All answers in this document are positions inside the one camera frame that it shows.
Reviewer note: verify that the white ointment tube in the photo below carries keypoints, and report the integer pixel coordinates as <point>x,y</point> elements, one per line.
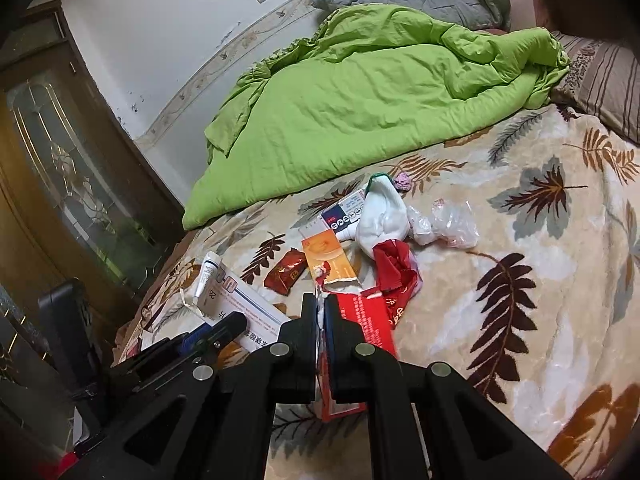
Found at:
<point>207,275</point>

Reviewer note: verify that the small pink crumpled wrapper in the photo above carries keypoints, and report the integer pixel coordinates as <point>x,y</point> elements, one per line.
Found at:
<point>403,181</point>

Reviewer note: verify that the brown striped pillow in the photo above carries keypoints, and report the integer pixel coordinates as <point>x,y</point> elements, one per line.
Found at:
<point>605,75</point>

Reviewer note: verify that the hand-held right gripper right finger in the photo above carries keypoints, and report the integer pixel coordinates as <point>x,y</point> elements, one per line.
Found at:
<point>345,360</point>

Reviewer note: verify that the orange cardboard box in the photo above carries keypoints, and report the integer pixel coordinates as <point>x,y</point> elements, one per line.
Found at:
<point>327,257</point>

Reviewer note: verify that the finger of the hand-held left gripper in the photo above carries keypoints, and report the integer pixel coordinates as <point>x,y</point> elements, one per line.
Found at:
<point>225,334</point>
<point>197,335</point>

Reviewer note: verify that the wooden cabinet with glass door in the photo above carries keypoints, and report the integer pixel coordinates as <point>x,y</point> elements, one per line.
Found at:
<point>60,160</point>

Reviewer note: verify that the red cardboard box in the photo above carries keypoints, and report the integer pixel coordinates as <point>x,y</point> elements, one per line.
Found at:
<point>370,320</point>

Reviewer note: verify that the long white box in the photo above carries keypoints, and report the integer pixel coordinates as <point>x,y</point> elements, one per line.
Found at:
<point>250,307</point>

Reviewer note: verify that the small white bottle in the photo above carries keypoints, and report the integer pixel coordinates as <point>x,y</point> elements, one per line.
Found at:
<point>346,234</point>

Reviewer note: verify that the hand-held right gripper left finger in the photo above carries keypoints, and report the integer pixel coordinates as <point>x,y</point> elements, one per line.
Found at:
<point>300,355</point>

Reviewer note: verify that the red plastic bag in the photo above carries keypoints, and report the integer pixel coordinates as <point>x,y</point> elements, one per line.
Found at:
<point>395,265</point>

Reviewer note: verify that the black chair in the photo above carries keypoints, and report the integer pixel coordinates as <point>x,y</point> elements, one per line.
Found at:
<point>65,320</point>

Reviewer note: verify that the clear plastic bag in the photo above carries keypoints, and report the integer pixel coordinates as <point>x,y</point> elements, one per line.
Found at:
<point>450,225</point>

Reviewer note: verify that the green quilt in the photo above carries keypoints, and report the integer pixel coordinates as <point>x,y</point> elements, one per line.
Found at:
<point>350,110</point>

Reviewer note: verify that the white green sock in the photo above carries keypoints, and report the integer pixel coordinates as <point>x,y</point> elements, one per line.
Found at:
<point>385,220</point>

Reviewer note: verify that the leaf printed blanket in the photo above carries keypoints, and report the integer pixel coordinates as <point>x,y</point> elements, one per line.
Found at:
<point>525,310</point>

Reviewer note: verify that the dark red snack packet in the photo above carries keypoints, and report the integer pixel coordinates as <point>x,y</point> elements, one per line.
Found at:
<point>285,270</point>

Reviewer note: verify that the brown red bolster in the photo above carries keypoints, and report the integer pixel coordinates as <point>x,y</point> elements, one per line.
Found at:
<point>575,0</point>

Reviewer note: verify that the white medicine box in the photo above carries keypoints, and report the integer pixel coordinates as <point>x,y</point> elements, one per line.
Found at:
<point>345,212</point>

